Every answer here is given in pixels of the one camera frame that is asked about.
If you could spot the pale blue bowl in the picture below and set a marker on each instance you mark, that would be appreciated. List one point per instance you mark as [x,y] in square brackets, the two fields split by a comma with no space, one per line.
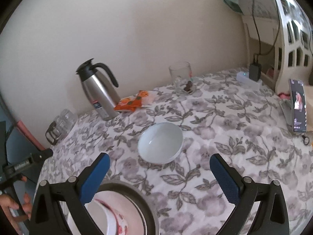
[161,143]

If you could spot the glass teapot black handle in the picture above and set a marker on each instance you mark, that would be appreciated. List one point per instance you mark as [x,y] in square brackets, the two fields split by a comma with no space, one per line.
[54,134]

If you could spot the upturned drinking glass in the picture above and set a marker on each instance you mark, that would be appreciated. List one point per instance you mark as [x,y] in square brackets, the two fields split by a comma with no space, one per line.
[67,120]

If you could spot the black charger plug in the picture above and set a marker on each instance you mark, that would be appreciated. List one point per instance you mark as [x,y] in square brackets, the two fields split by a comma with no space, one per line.
[255,69]

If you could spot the pink rolled mat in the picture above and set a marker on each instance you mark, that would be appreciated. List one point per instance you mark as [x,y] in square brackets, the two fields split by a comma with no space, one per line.
[23,129]

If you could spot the white lattice shelf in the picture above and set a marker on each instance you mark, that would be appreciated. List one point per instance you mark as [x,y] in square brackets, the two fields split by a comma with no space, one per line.
[279,38]

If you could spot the person's left hand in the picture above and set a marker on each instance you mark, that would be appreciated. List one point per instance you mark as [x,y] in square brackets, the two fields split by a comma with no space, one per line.
[9,204]

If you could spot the smartphone on stand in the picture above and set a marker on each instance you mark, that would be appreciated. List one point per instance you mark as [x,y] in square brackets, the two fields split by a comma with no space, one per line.
[298,106]

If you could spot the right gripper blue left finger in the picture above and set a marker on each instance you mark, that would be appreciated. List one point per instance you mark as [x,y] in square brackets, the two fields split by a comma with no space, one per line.
[91,177]

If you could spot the strawberry pattern bowl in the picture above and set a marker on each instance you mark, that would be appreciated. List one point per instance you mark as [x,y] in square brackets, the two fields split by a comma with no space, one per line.
[107,219]

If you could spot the dark grey refrigerator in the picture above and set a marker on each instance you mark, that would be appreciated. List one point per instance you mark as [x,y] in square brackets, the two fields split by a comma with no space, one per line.
[18,148]

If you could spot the white plate black rim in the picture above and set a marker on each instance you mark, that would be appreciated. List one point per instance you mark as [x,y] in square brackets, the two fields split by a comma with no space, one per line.
[124,207]

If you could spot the white power strip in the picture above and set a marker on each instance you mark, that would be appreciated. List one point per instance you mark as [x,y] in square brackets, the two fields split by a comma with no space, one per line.
[243,77]

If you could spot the stainless steel thermos jug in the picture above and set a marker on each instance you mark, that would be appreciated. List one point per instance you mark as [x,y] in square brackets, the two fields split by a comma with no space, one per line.
[99,85]

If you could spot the clear glass mug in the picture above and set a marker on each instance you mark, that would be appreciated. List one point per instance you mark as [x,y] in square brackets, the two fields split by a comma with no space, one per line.
[181,75]

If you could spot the grey floral tablecloth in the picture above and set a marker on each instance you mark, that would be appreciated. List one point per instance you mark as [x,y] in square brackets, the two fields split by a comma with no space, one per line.
[246,127]

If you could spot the large stainless steel basin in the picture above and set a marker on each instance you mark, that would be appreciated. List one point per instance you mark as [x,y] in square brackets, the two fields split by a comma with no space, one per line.
[145,209]

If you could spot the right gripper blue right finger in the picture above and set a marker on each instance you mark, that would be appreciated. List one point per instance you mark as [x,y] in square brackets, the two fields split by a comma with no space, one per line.
[227,177]

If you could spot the orange snack packet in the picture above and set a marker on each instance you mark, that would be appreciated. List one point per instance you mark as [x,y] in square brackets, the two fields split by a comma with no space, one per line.
[143,99]

